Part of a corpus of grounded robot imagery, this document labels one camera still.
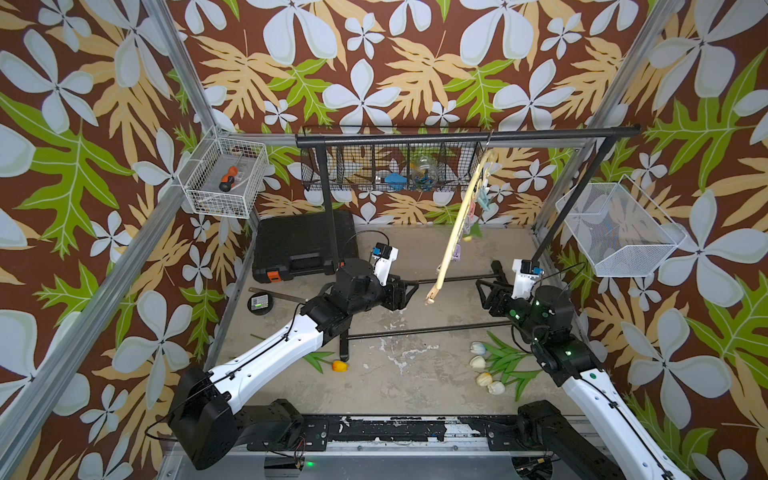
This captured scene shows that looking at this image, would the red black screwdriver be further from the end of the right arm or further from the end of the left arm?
the end of the right arm

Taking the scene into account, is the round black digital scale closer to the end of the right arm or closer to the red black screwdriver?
the red black screwdriver

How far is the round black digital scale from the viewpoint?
97 centimetres

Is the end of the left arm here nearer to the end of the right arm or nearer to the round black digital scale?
the end of the right arm

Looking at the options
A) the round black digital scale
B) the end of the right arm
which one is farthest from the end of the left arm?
the round black digital scale
